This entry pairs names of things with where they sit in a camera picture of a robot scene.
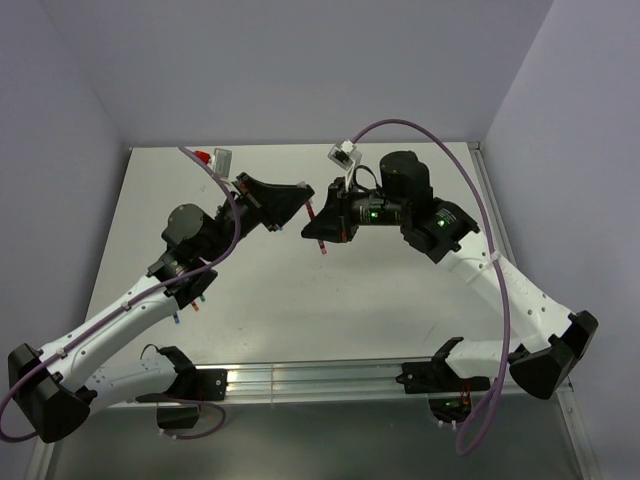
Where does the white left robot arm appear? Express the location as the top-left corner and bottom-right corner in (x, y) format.
(1, 173), (314, 443)

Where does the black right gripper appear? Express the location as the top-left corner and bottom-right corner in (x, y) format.
(302, 173), (409, 239)

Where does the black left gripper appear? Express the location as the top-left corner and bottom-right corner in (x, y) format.
(203, 175), (317, 265)

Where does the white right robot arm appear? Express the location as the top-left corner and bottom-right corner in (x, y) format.
(302, 142), (598, 399)

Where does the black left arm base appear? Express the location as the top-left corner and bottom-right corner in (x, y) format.
(135, 368), (228, 440)

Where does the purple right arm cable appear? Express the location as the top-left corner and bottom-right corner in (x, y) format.
(349, 118), (514, 457)

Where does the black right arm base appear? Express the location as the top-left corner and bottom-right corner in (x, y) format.
(395, 361), (491, 427)

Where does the magenta pen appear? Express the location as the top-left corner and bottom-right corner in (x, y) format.
(304, 199), (330, 255)

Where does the aluminium side rail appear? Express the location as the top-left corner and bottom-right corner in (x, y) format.
(467, 141), (547, 354)

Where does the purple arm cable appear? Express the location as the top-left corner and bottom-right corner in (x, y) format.
(0, 145), (246, 444)
(349, 118), (514, 457)

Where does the aluminium front rail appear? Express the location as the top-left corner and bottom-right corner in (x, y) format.
(89, 349), (574, 412)

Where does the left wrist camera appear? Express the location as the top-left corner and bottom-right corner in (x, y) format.
(194, 148), (232, 181)

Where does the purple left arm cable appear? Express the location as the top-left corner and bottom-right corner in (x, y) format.
(0, 145), (246, 444)

